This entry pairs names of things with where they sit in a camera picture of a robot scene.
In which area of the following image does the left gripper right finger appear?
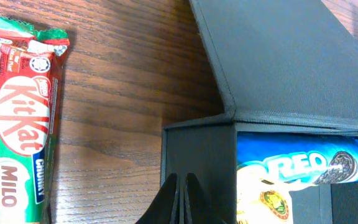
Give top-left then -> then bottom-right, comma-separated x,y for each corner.
184,173 -> 226,224

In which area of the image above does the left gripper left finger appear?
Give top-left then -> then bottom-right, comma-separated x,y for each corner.
136,173 -> 180,224

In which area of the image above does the yellow snack bag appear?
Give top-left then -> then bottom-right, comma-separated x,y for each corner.
236,165 -> 307,224

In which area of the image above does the blue Oreo cookie pack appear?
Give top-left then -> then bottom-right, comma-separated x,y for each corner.
237,132 -> 358,185

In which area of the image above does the dark green box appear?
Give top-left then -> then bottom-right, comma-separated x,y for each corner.
161,0 -> 358,223

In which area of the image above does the KitKat Milo chunky bar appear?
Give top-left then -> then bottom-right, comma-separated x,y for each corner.
0,16 -> 70,223

